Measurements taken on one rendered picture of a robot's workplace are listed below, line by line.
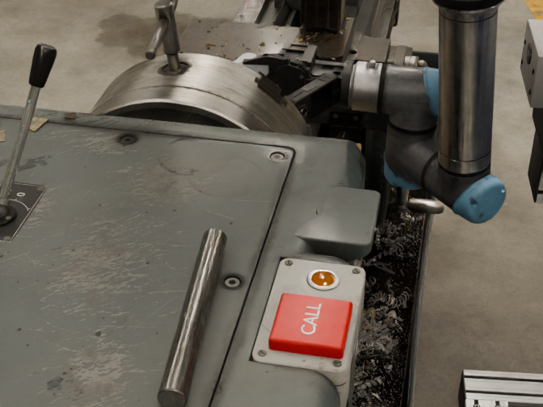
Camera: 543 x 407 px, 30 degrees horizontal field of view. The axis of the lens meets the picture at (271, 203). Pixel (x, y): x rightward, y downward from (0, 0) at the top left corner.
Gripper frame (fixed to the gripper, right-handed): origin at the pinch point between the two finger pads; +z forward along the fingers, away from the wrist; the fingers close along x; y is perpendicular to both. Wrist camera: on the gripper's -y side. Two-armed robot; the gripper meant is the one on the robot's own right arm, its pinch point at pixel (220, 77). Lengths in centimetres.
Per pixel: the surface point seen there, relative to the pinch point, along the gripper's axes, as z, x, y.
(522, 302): -63, -106, 89
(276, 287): -22, 16, -68
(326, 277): -26, 17, -66
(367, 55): -19.4, -10.2, 34.1
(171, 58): -0.9, 16.6, -28.1
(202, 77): -5.0, 14.9, -29.1
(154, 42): -1.1, 21.9, -35.1
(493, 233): -54, -105, 119
